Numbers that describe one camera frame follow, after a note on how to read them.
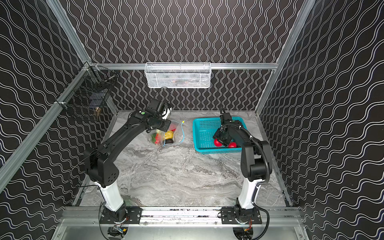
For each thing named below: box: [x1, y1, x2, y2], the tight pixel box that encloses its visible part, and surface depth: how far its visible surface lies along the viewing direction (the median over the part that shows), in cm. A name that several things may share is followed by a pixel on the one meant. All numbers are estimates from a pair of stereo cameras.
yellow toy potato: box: [165, 130, 174, 140], surface depth 102 cm
